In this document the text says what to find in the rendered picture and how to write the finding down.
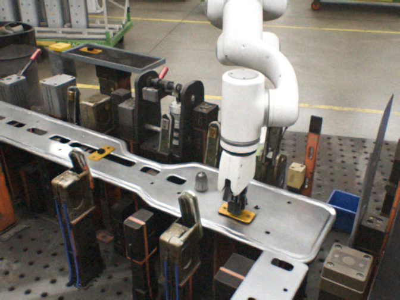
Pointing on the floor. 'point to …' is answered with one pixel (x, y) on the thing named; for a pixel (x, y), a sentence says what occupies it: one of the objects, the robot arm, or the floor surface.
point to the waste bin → (20, 56)
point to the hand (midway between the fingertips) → (236, 203)
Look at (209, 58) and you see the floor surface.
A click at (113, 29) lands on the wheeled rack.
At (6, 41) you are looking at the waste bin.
